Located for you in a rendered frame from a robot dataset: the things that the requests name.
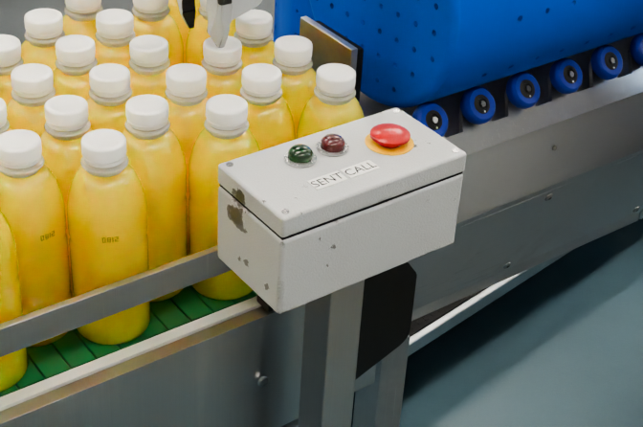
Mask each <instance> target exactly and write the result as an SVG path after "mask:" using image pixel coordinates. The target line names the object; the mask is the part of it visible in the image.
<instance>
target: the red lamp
mask: <svg viewBox="0 0 643 427"><path fill-rule="evenodd" d="M321 148H322V149H323V150H325V151H328V152H339V151H342V150H344V148H345V141H344V138H343V137H342V136H340V135H339V134H334V133H330V134H327V135H325V136H323V137H322V138H321Z"/></svg>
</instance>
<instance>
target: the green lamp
mask: <svg viewBox="0 0 643 427"><path fill-rule="evenodd" d="M288 159H289V160H291V161H292V162H295V163H308V162H310V161H311V160H312V159H313V151H312V149H311V148H310V147H309V146H307V145H303V144H297V145H294V146H291V147H290V148H289V151H288Z"/></svg>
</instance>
